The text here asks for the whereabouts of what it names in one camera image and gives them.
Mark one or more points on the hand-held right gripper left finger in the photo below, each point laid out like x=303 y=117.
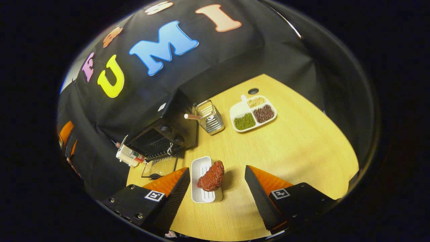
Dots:
x=176 y=198

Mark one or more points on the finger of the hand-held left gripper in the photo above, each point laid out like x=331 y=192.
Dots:
x=66 y=131

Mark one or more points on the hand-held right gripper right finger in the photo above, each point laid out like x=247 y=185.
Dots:
x=260 y=201

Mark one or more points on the red meat piece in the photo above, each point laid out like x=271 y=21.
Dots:
x=211 y=176

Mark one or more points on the black electric oven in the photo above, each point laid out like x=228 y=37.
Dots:
x=174 y=131

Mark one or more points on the white rectangular plate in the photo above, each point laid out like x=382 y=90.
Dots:
x=199 y=171

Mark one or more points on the white toaster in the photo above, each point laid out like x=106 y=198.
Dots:
x=125 y=154

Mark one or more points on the pink stick with white tip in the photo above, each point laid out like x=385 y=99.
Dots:
x=192 y=116

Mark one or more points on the white divided plate of beans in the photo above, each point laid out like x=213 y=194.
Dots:
x=252 y=113

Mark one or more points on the black backdrop cloth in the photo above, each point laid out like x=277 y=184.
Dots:
x=215 y=64

